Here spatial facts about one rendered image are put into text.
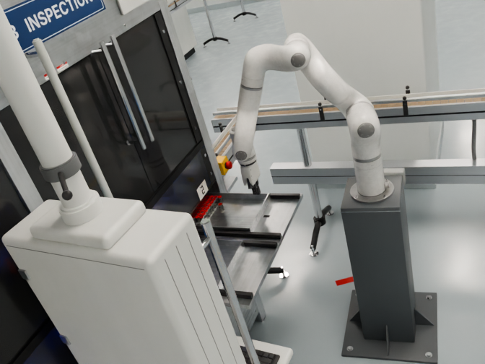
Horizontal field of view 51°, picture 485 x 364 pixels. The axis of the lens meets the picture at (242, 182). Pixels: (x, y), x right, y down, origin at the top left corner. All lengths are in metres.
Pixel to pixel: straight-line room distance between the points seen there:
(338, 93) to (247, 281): 0.80
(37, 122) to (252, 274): 1.12
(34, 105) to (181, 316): 0.56
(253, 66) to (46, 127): 1.03
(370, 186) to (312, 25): 1.48
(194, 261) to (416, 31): 2.43
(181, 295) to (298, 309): 1.91
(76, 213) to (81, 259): 0.11
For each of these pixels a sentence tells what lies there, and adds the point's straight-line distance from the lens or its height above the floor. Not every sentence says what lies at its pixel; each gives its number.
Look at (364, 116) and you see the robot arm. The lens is 2.03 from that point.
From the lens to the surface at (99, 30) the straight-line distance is 1.84.
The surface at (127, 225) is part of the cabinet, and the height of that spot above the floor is 1.56.
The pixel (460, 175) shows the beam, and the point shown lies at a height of 0.49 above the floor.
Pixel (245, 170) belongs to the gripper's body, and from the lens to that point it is 2.18.
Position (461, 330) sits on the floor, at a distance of 2.87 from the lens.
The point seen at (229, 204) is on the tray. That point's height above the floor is 0.88.
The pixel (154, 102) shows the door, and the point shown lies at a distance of 2.04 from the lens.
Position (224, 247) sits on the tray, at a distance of 2.15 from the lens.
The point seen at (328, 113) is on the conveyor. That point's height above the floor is 0.93.
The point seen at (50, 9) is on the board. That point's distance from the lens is 1.69.
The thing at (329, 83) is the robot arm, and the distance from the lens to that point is 2.01.
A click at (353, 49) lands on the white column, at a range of 3.41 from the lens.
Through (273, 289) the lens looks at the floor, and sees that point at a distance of 3.20.
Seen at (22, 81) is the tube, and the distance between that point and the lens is 1.12.
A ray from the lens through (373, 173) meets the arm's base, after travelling 2.20.
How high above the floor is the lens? 2.16
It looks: 30 degrees down
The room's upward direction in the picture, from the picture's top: 16 degrees counter-clockwise
